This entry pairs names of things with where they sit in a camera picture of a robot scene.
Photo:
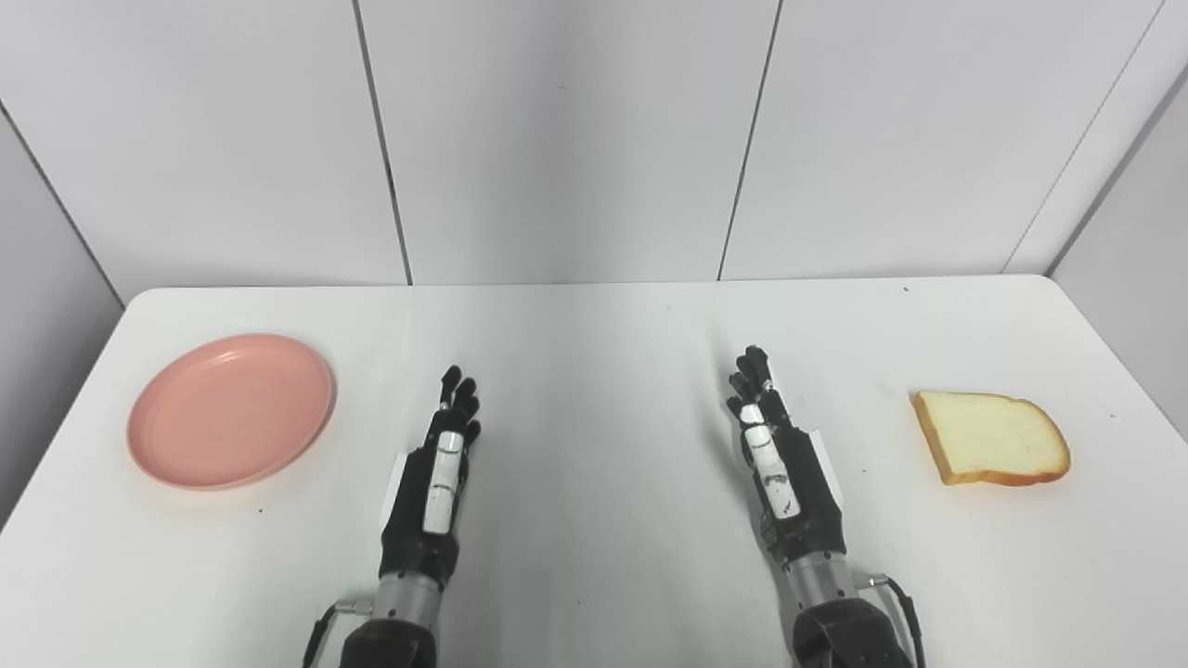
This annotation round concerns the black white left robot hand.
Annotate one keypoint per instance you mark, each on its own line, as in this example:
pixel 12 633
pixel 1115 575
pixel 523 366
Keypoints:
pixel 418 520

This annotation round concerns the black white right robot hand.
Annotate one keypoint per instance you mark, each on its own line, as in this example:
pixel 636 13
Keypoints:
pixel 812 506

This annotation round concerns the slice of white bread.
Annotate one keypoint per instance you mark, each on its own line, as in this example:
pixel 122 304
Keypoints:
pixel 988 436

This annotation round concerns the pink round plate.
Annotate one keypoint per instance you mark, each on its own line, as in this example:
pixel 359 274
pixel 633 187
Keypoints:
pixel 230 413

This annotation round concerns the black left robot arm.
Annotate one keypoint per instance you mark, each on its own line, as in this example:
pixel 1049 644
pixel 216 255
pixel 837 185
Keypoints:
pixel 394 640

